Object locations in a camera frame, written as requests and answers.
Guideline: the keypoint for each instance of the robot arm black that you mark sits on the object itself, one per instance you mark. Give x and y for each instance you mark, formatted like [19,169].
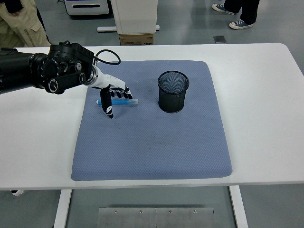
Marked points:
[23,69]

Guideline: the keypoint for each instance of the small white black object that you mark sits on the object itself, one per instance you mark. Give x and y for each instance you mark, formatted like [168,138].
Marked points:
[17,192]

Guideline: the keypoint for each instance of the person in beige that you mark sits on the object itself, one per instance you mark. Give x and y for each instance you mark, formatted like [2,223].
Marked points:
[16,28]

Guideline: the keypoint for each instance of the grey floor socket plate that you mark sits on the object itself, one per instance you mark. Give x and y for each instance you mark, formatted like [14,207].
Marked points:
[219,39]

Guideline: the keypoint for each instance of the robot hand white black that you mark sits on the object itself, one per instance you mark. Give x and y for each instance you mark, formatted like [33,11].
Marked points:
[107,80]

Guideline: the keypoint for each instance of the blue-grey textured mat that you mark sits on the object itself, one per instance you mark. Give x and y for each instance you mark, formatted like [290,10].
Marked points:
[142,142]

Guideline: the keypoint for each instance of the blue marker with clear cap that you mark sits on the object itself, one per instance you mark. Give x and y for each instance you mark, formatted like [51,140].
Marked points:
[123,102]

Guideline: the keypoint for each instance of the white appliance with black slot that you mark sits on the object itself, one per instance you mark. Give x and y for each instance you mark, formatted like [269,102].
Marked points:
[88,10]

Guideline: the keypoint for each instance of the person with sneakers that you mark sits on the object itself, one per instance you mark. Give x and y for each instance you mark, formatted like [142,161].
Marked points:
[249,12]

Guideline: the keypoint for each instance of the brown cardboard box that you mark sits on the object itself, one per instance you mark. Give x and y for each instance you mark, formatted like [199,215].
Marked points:
[135,40]

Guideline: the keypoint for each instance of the white table leg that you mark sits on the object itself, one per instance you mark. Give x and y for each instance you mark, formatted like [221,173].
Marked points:
[238,209]
[62,209]

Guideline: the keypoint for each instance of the white pedestal base bar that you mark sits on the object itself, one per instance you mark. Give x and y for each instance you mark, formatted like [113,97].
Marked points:
[105,29]

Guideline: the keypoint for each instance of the black mesh pen holder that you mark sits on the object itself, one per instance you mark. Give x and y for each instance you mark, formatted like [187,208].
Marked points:
[171,102]

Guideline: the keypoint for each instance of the white pedestal cabinet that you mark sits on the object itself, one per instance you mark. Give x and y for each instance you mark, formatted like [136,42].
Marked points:
[135,16]

